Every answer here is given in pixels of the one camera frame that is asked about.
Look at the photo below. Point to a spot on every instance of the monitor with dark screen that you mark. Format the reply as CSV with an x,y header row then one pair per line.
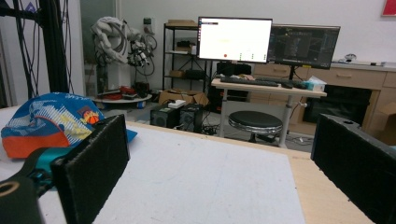
x,y
303,46

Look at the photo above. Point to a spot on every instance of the flat cardboard box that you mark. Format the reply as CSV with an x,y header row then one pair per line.
x,y
181,22

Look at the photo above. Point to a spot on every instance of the red wall picture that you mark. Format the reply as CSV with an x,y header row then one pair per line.
x,y
389,7

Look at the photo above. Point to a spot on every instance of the monitor with white screen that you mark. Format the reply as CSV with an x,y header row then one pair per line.
x,y
234,39

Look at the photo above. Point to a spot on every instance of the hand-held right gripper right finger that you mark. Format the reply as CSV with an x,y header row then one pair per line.
x,y
358,161

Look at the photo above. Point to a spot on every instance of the blue and orange printed cap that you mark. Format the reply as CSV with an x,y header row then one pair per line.
x,y
46,124

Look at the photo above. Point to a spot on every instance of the tissue box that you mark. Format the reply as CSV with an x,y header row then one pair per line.
x,y
314,84

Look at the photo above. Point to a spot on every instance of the black round stool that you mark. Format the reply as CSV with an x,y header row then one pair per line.
x,y
255,123

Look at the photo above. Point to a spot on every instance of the black computer tower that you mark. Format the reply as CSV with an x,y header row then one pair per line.
x,y
163,116
190,117

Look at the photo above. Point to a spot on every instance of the light wooden office desk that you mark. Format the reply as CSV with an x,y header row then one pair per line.
x,y
267,90

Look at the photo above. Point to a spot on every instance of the wall switch box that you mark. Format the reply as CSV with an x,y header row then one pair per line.
x,y
148,25

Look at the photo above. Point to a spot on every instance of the black metal shelf rack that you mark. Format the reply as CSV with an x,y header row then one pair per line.
x,y
183,62

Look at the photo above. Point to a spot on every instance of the black keyboard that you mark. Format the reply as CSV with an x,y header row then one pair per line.
x,y
249,82
294,83

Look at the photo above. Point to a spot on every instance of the black metal stand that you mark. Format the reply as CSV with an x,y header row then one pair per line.
x,y
54,46

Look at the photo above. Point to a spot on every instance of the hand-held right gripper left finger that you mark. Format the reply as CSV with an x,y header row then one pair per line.
x,y
93,165

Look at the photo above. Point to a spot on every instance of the white table mat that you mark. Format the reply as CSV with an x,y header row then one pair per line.
x,y
193,180

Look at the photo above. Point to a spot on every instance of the large cardboard box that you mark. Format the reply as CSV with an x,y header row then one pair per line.
x,y
386,124

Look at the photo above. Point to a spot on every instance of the wooden cabinet with drawers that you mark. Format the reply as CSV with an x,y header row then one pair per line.
x,y
351,76

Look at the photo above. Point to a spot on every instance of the open cardboard box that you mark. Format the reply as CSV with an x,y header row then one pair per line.
x,y
183,95

